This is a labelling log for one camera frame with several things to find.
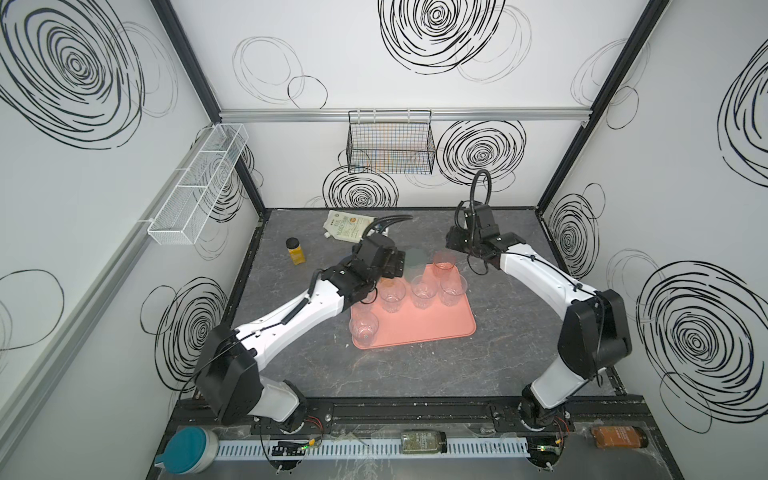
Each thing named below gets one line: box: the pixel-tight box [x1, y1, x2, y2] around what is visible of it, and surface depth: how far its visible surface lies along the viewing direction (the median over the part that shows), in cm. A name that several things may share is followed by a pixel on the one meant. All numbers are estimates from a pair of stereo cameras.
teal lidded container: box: [154, 425, 219, 475], surface depth 65 cm
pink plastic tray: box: [350, 263, 477, 349], surface depth 93 cm
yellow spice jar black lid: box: [285, 237, 306, 265], surface depth 101 cm
